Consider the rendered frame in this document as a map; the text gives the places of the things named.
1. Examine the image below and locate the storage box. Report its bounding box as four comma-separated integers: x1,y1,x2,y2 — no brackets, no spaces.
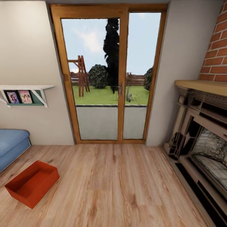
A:
5,160,60,209

